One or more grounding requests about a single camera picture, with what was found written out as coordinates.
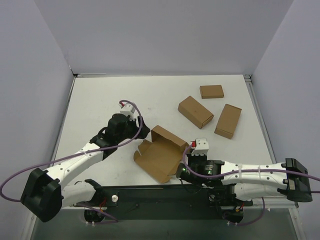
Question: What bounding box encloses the brown paper box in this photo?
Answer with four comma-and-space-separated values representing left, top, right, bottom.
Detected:
133, 125, 189, 184

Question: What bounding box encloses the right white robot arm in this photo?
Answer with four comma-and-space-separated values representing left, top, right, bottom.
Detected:
176, 153, 313, 203

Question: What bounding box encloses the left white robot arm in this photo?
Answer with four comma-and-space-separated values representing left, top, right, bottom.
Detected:
20, 113, 150, 223

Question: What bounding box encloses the folded box right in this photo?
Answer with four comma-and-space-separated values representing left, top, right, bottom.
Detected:
214, 104, 242, 140

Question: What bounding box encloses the folded box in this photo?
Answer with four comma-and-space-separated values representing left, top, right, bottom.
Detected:
199, 85, 224, 99
214, 104, 242, 140
178, 96, 214, 129

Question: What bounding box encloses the folded box middle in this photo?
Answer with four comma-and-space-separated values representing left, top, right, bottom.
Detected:
178, 96, 214, 129

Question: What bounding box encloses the folded box far back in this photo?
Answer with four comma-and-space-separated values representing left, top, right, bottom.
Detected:
199, 85, 224, 99

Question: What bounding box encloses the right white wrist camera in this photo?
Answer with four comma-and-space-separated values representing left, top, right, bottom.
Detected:
190, 138, 209, 156

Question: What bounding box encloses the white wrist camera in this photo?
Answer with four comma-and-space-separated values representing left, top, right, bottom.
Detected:
119, 100, 136, 121
190, 138, 209, 156

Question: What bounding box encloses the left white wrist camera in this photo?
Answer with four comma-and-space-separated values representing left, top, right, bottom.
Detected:
119, 100, 136, 121

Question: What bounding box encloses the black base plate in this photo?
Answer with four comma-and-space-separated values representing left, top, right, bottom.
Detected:
72, 183, 256, 221

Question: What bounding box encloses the aluminium frame rail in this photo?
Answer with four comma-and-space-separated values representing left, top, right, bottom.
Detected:
263, 196, 299, 209

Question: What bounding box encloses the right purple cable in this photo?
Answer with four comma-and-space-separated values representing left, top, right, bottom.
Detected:
182, 146, 320, 226

